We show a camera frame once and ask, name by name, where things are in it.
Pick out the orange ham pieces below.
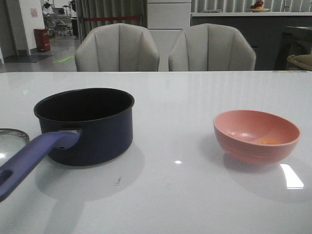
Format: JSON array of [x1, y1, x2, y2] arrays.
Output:
[[257, 138, 280, 145]]

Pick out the right beige chair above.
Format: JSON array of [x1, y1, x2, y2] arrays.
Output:
[[168, 23, 256, 72]]

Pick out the red barrier belt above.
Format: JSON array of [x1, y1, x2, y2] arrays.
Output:
[[83, 16, 140, 21]]

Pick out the olive cushion seat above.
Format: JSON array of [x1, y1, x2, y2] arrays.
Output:
[[287, 54, 312, 71]]

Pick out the dark grey counter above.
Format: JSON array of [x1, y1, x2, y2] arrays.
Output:
[[191, 12, 312, 70]]

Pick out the beige chair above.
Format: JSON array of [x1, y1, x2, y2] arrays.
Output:
[[168, 23, 256, 72], [75, 23, 160, 72]]

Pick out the left beige chair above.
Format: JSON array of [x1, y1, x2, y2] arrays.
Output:
[[75, 23, 160, 72]]

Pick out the glass lid blue knob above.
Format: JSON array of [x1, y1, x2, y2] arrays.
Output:
[[0, 128, 30, 166]]

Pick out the white cabinet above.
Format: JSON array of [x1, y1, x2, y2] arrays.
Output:
[[147, 0, 192, 71]]

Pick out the fruit plate on counter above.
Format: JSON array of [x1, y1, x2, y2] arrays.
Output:
[[249, 0, 270, 12]]

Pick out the red bin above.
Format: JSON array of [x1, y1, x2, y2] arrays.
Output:
[[34, 28, 51, 52]]

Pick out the pink bowl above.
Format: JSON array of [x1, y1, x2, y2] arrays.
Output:
[[213, 110, 301, 165]]

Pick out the dark blue saucepan purple handle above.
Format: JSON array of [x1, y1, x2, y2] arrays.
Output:
[[0, 88, 135, 200]]

